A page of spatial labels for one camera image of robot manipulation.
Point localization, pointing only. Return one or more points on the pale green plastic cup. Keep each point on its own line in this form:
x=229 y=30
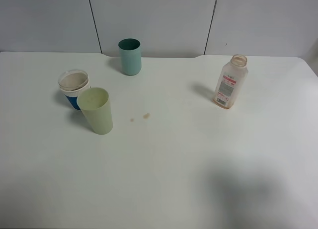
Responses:
x=95 y=105

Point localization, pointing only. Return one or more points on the brown drink spill drop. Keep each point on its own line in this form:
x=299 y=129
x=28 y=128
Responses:
x=146 y=116

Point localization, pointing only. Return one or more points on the clear plastic drink bottle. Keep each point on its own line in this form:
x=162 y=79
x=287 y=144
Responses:
x=231 y=79

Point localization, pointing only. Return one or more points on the blue sleeved paper cup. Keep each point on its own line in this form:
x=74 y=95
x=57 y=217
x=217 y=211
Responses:
x=72 y=83

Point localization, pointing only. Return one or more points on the teal plastic cup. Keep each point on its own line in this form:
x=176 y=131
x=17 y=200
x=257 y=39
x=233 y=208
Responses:
x=130 y=54

